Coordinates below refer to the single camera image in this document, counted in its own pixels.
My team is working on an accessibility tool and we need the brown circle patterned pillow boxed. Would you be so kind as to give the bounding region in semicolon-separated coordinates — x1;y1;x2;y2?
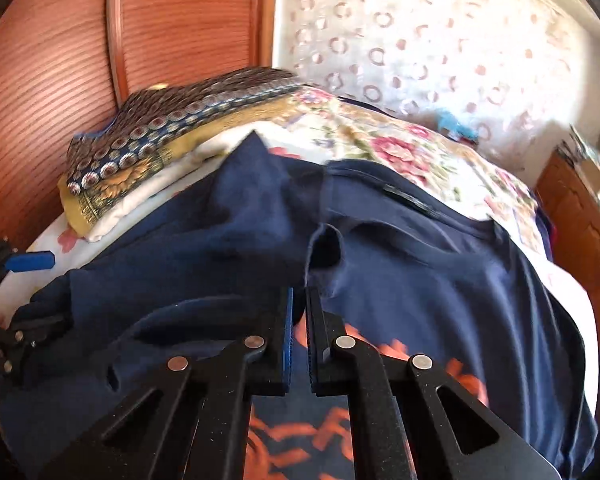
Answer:
57;66;306;243

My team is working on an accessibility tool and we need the wooden sideboard cabinet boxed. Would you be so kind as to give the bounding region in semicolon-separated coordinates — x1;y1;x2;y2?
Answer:
535;152;600;311

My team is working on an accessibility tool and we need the floral bed sheet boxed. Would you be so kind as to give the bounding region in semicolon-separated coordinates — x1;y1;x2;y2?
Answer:
27;85;600;411

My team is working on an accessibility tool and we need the blue plastic bag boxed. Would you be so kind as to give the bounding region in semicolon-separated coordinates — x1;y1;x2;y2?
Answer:
435;109;481;143

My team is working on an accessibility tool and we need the white curtain with ring pattern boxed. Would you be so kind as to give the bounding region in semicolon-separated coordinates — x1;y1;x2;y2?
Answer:
272;0;600;171

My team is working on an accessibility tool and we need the wooden slatted wardrobe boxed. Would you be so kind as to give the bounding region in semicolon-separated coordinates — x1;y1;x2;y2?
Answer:
0;0;281;251

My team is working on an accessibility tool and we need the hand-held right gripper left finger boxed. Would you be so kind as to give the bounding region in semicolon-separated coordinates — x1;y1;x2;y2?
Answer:
40;287;295;480

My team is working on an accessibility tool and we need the navy t-shirt with orange print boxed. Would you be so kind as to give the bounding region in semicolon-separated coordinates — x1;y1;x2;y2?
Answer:
0;130;600;480

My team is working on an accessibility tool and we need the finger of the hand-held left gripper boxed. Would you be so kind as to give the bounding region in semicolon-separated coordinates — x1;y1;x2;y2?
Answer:
0;239;57;288
0;312;72;378

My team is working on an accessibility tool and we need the cardboard box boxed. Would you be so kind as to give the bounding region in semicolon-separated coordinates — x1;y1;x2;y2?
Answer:
577;160;600;187

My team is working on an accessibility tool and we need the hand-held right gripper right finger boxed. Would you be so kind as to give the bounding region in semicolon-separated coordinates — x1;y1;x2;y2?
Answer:
305;287;563;480

